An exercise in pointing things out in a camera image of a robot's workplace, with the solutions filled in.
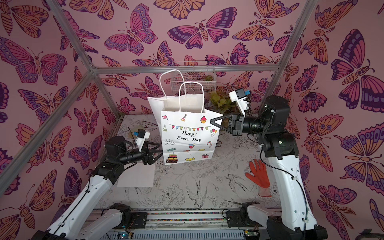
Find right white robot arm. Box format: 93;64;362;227
211;95;328;240

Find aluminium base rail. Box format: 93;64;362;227
59;208;316;240

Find aluminium frame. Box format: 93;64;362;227
1;1;318;194

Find green potted plant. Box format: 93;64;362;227
206;92;239;115

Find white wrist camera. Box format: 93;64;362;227
229;88;251;116
133;129;150;152

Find white wire wall basket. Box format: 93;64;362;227
166;56;217;95

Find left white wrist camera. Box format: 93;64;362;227
133;129;150;152

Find red rubber glove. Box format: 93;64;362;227
245;159;272;198

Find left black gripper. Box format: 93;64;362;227
119;142;165;167

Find small succulent in basket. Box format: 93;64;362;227
204;76;214;82

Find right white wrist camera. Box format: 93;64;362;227
229;88;251;116

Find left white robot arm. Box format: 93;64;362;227
32;136;163;240

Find white paper bag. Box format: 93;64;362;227
148;81;222;165
117;162;156;188

